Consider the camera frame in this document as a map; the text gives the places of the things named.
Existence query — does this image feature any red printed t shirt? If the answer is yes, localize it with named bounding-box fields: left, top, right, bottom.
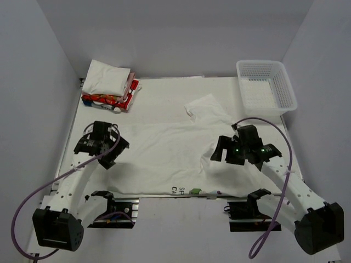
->
left=81, top=79, right=140, bottom=113

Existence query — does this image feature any white t shirt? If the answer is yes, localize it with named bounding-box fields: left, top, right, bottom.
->
left=82, top=60, right=131, bottom=96
left=107, top=95, right=278, bottom=197

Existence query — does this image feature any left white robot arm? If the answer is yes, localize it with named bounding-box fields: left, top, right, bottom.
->
left=32, top=121, right=129, bottom=251

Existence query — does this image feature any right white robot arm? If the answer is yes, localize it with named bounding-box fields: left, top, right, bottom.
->
left=211, top=125, right=344, bottom=255

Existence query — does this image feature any white plastic basket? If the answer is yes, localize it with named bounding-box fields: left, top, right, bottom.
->
left=236, top=60, right=297, bottom=117

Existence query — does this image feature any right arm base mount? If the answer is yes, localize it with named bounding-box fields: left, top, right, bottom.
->
left=223, top=188, right=271, bottom=232

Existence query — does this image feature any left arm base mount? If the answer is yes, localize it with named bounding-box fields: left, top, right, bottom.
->
left=84, top=191, right=139, bottom=229

